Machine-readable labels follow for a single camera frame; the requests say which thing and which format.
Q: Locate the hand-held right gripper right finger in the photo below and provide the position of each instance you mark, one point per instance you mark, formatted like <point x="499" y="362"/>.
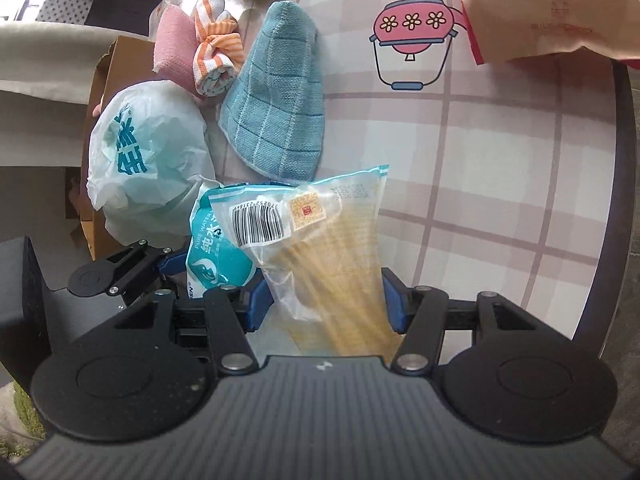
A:
<point x="392" y="305"/>

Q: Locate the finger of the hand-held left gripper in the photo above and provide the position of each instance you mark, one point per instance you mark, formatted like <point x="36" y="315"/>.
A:
<point x="172" y="265"/>

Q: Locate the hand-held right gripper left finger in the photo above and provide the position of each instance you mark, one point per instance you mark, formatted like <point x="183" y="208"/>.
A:
<point x="260" y="305"/>

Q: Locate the blue white wipes pack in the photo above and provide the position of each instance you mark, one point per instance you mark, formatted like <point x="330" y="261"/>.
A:
<point x="215" y="260"/>

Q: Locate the clear packet yellow sponges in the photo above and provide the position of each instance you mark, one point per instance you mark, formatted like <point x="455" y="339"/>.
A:
<point x="340" y="270"/>

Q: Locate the white plastic bag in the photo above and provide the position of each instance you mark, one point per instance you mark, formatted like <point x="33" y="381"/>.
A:
<point x="145" y="160"/>

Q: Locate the teal checked cloth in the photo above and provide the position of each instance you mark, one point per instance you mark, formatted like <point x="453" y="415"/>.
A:
<point x="275" y="110"/>

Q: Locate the large cardboard box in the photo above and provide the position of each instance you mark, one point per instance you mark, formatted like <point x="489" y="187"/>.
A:
<point x="125" y="60"/>

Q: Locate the small orange white bottle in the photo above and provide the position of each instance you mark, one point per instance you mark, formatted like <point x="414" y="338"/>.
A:
<point x="215" y="55"/>

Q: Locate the pink textured cloth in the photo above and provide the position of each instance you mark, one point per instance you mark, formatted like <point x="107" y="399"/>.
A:
<point x="172" y="45"/>

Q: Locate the checked printed tablecloth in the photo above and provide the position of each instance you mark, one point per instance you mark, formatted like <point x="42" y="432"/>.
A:
<point x="475" y="185"/>

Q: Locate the red white wipes package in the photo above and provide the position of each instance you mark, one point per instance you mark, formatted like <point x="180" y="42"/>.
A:
<point x="525" y="15"/>

